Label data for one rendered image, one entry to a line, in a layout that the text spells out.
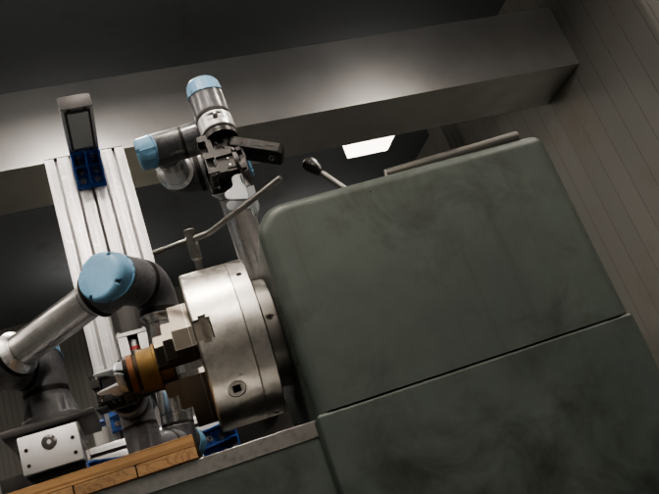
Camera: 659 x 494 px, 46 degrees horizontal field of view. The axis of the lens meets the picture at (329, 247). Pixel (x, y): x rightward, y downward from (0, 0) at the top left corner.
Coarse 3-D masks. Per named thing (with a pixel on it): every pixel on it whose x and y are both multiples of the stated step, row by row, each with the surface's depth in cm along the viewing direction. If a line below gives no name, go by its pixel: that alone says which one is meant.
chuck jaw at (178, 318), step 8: (184, 304) 159; (168, 312) 158; (176, 312) 158; (184, 312) 157; (176, 320) 156; (184, 320) 156; (168, 328) 154; (176, 328) 154; (160, 336) 152; (168, 336) 152; (160, 344) 151
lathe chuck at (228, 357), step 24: (192, 288) 142; (216, 288) 141; (192, 312) 138; (216, 312) 138; (240, 312) 138; (216, 336) 136; (240, 336) 137; (216, 360) 136; (240, 360) 137; (216, 384) 136; (216, 408) 138; (240, 408) 140; (264, 408) 143
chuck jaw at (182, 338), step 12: (192, 324) 138; (204, 324) 137; (180, 336) 138; (192, 336) 138; (204, 336) 137; (156, 348) 144; (168, 348) 141; (180, 348) 137; (192, 348) 139; (156, 360) 143; (168, 360) 140; (180, 360) 143; (192, 360) 146
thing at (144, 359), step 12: (144, 348) 148; (132, 360) 146; (144, 360) 145; (132, 372) 144; (144, 372) 144; (156, 372) 145; (168, 372) 146; (132, 384) 144; (144, 384) 145; (156, 384) 146
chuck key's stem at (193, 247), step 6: (192, 228) 153; (186, 234) 152; (192, 234) 152; (186, 240) 153; (192, 240) 152; (192, 246) 152; (198, 246) 153; (192, 252) 152; (198, 252) 152; (192, 258) 152; (198, 258) 152; (198, 264) 152; (198, 270) 152
